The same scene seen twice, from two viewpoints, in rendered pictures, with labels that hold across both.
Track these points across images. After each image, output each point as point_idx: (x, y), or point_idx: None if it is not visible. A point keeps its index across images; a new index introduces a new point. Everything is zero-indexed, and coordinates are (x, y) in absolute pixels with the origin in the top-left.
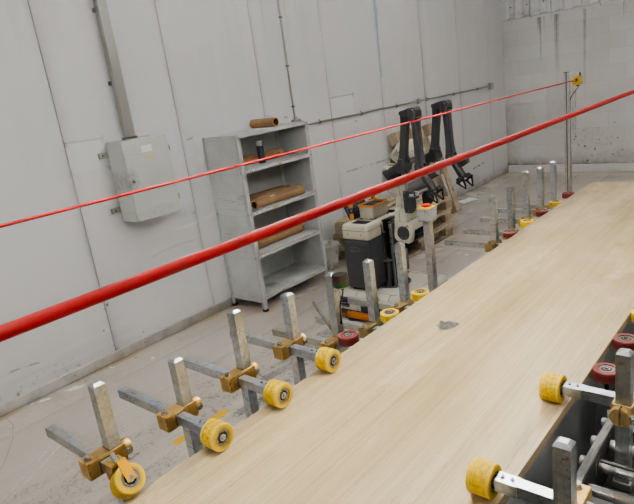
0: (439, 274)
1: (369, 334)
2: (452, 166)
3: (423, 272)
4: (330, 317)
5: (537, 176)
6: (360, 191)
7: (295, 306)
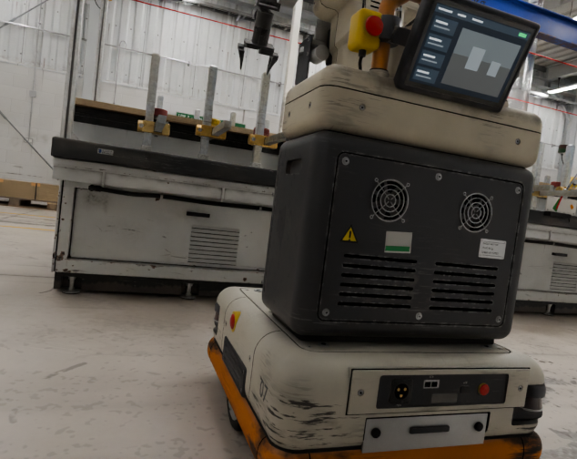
0: (233, 288)
1: (543, 182)
2: (272, 17)
3: (244, 300)
4: (571, 174)
5: (216, 79)
6: (564, 111)
7: None
